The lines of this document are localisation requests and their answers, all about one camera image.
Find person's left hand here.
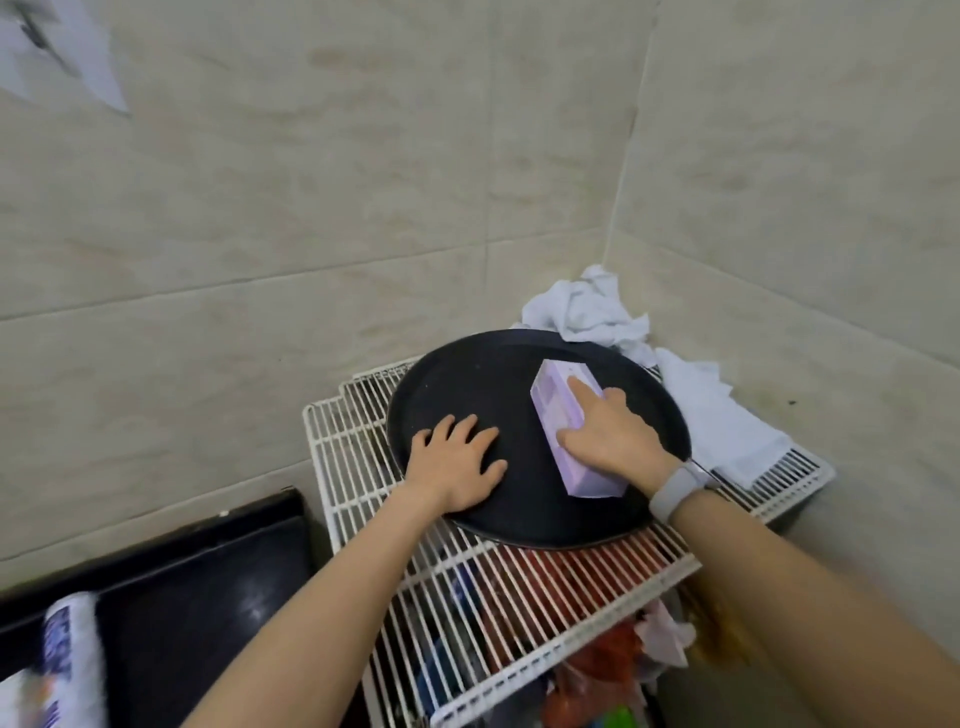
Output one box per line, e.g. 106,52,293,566
405,414,510,516

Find person's right hand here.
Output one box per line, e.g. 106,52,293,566
556,375,681,497

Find purple rectangular box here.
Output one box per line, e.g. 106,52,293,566
529,358,630,501

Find black round tray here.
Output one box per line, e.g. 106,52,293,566
385,328,693,552

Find person's left forearm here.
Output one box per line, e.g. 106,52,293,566
182,483,445,728

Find person's right forearm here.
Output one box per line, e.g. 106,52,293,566
671,489,960,728

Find grey wrist watch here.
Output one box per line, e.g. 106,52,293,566
648,460,722,525

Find red package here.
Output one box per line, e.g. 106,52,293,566
480,536,680,661

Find crumpled white cloth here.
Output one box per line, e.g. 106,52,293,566
512,263,660,370

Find flat white cloth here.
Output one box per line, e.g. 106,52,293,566
651,345,795,490

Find blue package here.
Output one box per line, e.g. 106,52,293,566
411,562,485,717

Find crumpled white plastic bag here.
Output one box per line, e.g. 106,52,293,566
636,598,699,670

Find red plastic bag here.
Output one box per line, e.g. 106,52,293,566
540,619,663,728

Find black glossy appliance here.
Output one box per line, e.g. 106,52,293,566
0,489,333,728

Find white blue printed packet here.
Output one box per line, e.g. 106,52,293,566
0,591,111,728

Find white paper sheet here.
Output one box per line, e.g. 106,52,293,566
0,0,132,116

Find white wire rack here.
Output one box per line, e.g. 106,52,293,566
302,355,838,728

